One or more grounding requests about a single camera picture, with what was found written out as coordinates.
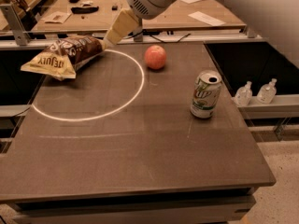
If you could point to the middle metal bracket post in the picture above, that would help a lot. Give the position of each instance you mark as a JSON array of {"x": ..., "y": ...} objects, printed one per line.
[{"x": 138, "y": 32}]

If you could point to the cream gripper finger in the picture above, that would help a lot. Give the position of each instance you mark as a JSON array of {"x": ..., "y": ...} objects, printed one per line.
[{"x": 125, "y": 22}]

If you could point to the red apple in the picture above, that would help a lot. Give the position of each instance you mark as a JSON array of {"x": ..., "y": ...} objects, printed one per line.
[{"x": 155, "y": 57}]

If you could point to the wooden back table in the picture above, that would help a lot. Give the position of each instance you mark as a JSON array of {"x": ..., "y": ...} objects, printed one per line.
[{"x": 176, "y": 17}]

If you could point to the left metal bracket post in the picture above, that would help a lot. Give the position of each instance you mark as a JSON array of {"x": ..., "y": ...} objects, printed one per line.
[{"x": 14, "y": 22}]

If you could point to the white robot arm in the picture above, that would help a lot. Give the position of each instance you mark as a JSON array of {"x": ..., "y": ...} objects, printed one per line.
[{"x": 276, "y": 21}]

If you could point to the metal bracket post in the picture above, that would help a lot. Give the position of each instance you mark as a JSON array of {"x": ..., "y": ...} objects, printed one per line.
[
  {"x": 250, "y": 33},
  {"x": 14, "y": 22},
  {"x": 138, "y": 32}
]

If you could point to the small black object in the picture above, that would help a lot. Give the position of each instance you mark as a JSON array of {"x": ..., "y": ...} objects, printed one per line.
[{"x": 114, "y": 7}]

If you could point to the white paper slip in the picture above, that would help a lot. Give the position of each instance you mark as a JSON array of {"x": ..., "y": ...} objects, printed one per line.
[{"x": 206, "y": 18}]

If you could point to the brown chip bag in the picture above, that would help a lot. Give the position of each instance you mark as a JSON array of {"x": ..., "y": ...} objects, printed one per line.
[{"x": 65, "y": 57}]

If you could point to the clear sanitizer bottle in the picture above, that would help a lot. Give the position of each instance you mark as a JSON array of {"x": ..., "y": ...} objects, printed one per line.
[
  {"x": 267, "y": 92},
  {"x": 243, "y": 95}
]

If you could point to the right metal bracket post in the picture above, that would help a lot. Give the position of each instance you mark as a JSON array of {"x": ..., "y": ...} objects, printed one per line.
[{"x": 250, "y": 33}]

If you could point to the paper envelope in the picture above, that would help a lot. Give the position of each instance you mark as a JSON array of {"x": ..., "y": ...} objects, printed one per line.
[{"x": 56, "y": 17}]

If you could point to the black tool on table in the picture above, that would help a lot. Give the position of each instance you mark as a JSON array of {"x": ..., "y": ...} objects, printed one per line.
[{"x": 84, "y": 10}]

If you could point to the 7up soda can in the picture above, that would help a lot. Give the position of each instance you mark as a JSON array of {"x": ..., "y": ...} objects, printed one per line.
[{"x": 207, "y": 89}]

